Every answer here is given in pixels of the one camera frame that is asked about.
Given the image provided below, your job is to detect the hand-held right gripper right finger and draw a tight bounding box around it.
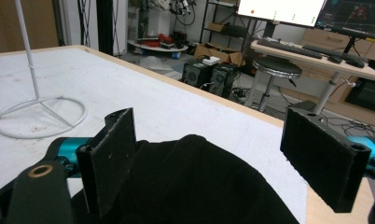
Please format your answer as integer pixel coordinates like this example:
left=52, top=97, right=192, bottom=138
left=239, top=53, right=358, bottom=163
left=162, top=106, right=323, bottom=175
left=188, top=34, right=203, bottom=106
left=279, top=106, right=372, bottom=214

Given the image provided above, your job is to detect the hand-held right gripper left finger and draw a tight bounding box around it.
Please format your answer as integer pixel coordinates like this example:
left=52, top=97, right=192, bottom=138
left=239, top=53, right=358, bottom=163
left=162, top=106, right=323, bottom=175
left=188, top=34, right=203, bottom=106
left=76, top=107, right=137, bottom=218

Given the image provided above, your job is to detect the black cloth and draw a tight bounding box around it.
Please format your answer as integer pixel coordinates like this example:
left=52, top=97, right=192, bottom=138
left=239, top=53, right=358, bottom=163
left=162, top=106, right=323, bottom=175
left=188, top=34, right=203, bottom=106
left=71, top=133, right=300, bottom=224

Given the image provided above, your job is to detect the white metal stand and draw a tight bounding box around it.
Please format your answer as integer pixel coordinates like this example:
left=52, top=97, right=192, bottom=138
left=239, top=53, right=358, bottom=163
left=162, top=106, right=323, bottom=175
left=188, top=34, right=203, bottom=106
left=0, top=0, right=88, bottom=140

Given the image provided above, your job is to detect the round black stool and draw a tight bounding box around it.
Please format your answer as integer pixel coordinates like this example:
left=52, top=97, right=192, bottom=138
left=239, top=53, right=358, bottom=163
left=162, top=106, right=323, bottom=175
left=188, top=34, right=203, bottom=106
left=244, top=57, right=303, bottom=113

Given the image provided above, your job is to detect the wooden desk with white legs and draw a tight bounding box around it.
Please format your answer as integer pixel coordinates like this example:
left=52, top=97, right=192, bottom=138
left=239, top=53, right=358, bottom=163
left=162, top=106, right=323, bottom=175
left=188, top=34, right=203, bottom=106
left=250, top=39, right=375, bottom=116

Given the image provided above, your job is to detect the black keyboard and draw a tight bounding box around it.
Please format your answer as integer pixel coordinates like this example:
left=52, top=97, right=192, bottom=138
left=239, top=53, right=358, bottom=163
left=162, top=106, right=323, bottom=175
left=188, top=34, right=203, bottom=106
left=301, top=44, right=368, bottom=63
left=257, top=38, right=324, bottom=60

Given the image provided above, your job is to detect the black computer tower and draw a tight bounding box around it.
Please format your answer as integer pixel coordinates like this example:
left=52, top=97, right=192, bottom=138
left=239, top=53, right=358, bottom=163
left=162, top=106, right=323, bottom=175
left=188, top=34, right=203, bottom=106
left=208, top=63, right=240, bottom=98
left=181, top=59, right=214, bottom=89

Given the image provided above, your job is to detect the round white wheeled platform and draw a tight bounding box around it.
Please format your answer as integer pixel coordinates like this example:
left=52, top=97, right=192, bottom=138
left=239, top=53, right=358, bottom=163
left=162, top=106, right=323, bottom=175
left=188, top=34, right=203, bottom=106
left=127, top=39, right=189, bottom=60

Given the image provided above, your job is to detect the white power adapter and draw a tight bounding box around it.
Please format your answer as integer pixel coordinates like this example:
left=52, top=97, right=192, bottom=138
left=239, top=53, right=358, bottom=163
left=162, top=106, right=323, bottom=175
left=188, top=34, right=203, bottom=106
left=201, top=55, right=221, bottom=66

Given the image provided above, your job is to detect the dark-screen monitor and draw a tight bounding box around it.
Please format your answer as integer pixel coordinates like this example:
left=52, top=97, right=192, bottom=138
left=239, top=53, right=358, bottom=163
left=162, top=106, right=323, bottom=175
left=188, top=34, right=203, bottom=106
left=314, top=0, right=375, bottom=41

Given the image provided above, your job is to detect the brown cardboard box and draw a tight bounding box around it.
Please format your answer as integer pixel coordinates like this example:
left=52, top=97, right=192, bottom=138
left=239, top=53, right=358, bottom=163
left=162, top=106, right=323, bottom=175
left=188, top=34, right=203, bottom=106
left=193, top=42, right=246, bottom=67

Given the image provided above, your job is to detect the white-screen monitor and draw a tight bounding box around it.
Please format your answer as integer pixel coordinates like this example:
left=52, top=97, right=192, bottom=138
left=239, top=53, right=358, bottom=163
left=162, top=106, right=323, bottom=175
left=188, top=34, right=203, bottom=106
left=236, top=0, right=327, bottom=29

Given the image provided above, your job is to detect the black metal shelf rack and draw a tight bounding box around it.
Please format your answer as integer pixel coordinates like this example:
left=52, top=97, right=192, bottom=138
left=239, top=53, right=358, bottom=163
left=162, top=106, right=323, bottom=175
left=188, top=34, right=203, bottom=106
left=200, top=0, right=255, bottom=54

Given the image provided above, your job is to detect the bundle of floor cables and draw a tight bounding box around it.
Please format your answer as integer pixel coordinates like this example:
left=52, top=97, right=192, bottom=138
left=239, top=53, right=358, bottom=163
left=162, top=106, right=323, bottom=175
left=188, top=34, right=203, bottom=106
left=319, top=115, right=375, bottom=141

